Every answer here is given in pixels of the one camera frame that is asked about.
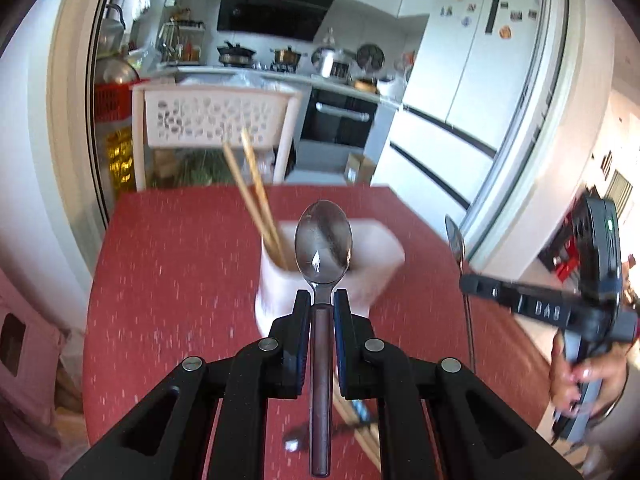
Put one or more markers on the wooden board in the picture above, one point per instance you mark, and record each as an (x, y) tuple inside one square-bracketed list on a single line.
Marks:
[(365, 84)]

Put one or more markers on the round dark perforated tray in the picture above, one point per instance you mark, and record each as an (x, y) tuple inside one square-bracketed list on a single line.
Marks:
[(370, 56)]

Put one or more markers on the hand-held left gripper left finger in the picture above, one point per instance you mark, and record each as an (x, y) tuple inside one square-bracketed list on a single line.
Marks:
[(302, 355)]

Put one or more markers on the black built-in oven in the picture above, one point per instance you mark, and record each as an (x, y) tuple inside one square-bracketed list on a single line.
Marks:
[(340, 120)]

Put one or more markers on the cardboard box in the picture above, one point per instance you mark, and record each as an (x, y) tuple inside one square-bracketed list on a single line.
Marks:
[(357, 167)]

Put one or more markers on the white plastic basket rack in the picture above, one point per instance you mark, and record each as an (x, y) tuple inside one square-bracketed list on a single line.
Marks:
[(210, 115)]

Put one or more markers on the steel lid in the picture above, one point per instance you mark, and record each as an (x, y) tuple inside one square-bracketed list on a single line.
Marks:
[(117, 70)]

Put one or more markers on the person's right hand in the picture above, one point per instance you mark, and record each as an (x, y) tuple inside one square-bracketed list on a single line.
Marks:
[(607, 375)]

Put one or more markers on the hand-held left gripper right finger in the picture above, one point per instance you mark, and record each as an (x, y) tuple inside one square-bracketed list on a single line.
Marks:
[(341, 350)]

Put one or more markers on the large steel pot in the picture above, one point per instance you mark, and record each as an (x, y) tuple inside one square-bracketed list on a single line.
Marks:
[(112, 35)]

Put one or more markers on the steel cooking pot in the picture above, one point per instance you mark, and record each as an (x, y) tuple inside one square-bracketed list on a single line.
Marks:
[(287, 56)]

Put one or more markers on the plain bamboo chopstick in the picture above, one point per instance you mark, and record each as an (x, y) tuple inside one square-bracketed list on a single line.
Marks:
[(260, 180), (250, 200), (367, 447)]

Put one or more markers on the group of fridge magnets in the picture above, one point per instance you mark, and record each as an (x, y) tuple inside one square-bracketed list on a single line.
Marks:
[(505, 32)]

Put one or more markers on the white refrigerator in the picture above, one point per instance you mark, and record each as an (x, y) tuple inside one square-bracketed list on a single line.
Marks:
[(465, 85)]

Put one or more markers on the pink plastic stool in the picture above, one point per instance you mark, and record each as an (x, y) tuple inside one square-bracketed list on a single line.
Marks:
[(25, 335)]

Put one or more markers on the white plastic utensil holder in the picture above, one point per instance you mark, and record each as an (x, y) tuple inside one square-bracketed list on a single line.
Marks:
[(375, 260)]

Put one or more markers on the red plastic basket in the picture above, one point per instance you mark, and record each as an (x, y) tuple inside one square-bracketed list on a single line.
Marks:
[(112, 102)]

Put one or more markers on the black range hood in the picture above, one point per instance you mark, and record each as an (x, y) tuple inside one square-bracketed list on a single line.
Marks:
[(275, 7)]

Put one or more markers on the black wok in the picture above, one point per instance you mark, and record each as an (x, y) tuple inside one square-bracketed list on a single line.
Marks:
[(236, 54)]

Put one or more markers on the blue patterned bamboo chopstick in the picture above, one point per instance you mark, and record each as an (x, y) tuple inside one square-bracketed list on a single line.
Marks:
[(361, 410)]

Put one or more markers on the white spice rack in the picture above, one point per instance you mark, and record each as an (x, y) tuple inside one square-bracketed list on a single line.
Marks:
[(182, 40)]

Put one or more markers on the gold foil bag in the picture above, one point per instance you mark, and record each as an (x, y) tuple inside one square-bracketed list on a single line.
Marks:
[(120, 155)]

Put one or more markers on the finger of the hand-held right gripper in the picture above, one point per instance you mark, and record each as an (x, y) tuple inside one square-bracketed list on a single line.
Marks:
[(540, 307)]

